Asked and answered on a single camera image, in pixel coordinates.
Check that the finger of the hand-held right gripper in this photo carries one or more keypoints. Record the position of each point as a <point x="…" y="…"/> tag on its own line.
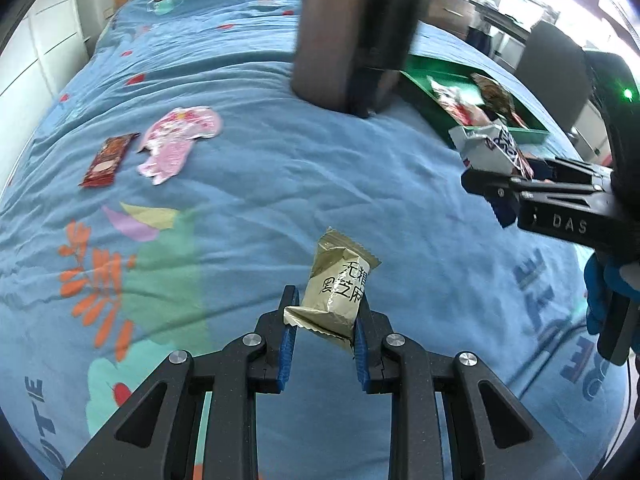
<point x="575" y="170"/>
<point x="502" y="210"/>

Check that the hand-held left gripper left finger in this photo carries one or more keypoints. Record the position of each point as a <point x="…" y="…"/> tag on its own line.
<point x="287" y="355"/>

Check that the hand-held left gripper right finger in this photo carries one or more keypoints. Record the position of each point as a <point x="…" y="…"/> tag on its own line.
<point x="361" y="360"/>

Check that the blue and white chip bag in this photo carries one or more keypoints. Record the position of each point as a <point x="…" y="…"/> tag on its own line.
<point x="487" y="152"/>

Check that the beige candy packet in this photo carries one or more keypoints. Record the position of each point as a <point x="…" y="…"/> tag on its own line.
<point x="337" y="285"/>

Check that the brown chip bag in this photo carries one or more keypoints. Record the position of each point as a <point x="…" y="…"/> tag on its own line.
<point x="495" y="95"/>

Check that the green tray box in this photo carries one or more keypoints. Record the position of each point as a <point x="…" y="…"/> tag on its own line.
<point x="422" y="85"/>

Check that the pink cartoon snack packet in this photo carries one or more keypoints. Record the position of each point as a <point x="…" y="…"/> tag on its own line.
<point x="175" y="145"/>

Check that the dark red snack packet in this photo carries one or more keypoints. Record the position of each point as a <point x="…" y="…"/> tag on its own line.
<point x="107" y="160"/>

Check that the person's right hand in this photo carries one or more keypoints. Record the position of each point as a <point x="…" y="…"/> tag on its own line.
<point x="595" y="295"/>

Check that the black chair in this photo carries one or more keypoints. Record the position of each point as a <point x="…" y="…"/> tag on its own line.
<point x="550" y="70"/>

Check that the glass desk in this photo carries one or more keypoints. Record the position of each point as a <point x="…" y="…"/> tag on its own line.
<point x="500" y="15"/>

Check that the wooden dresser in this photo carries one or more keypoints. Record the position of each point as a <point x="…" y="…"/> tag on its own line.
<point x="450" y="7"/>

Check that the black and brown electric kettle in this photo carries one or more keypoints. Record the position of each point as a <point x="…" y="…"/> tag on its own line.
<point x="330" y="60"/>

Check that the white wardrobe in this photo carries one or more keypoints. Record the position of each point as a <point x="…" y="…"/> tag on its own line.
<point x="40" y="45"/>

